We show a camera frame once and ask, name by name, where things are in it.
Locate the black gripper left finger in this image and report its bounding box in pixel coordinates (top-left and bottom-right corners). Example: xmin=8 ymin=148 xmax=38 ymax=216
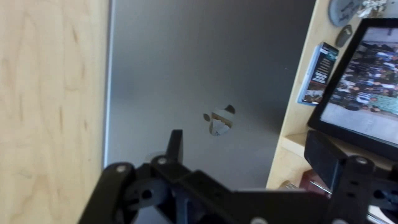
xmin=79 ymin=128 xmax=201 ymax=224

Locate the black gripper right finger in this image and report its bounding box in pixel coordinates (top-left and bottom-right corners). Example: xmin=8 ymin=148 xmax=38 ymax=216
xmin=304 ymin=129 xmax=398 ymax=224

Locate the gray laptop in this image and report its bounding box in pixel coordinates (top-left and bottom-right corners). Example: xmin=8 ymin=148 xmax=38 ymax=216
xmin=104 ymin=0 xmax=318 ymax=193

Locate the wooden shelf unit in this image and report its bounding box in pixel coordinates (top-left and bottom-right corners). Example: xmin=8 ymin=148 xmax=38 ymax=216
xmin=265 ymin=0 xmax=398 ymax=224

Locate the black framed double photo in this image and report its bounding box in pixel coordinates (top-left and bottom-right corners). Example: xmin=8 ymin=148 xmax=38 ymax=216
xmin=308 ymin=16 xmax=398 ymax=164

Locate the blue leaflet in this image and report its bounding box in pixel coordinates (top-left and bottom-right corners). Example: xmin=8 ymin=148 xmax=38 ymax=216
xmin=297 ymin=41 xmax=340 ymax=107

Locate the small gray oval tag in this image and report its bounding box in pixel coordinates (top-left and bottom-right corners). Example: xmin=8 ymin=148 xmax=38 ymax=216
xmin=335 ymin=23 xmax=355 ymax=50

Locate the gray metal disc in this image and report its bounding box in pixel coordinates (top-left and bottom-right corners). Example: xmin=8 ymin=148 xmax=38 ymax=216
xmin=329 ymin=0 xmax=367 ymax=28

